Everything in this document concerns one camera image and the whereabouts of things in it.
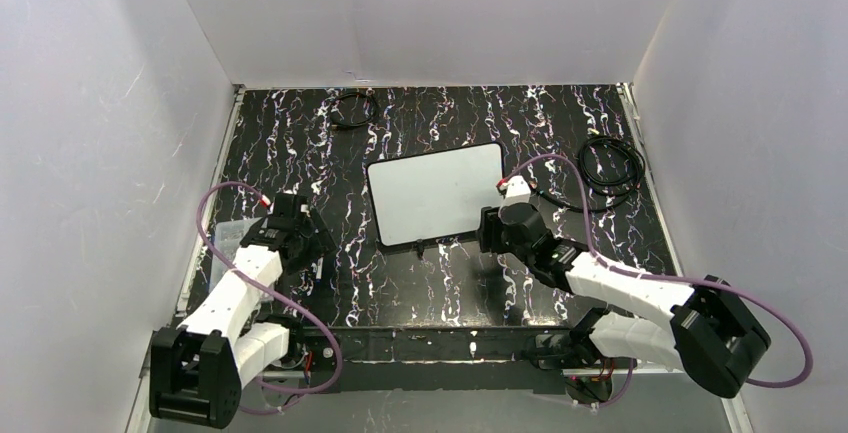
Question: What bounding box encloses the white blue whiteboard marker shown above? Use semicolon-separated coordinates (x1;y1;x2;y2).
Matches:
314;259;323;281

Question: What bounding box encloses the white whiteboard black frame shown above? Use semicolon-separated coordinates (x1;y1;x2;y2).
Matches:
365;142;504;251

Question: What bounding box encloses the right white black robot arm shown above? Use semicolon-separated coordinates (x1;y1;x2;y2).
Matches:
476;203;771;398

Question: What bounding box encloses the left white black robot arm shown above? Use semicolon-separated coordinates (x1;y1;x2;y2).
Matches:
149;193;334;429

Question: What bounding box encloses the clear plastic parts box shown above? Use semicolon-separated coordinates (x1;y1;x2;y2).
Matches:
209;218;258;291

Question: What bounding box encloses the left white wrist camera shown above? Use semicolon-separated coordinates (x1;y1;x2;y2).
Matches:
269;192;309;219

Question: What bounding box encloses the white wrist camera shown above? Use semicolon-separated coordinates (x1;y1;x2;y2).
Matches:
269;192;309;219
496;175;532;207

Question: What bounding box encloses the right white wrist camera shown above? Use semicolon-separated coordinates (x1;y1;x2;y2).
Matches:
496;175;532;207

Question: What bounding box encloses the large coiled black cable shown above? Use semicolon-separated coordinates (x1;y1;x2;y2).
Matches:
529;128;647;214

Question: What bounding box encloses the small coiled black cable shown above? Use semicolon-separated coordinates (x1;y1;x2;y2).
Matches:
330;90;382;132

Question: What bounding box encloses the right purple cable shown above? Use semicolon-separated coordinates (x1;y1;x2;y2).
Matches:
496;152;815;410

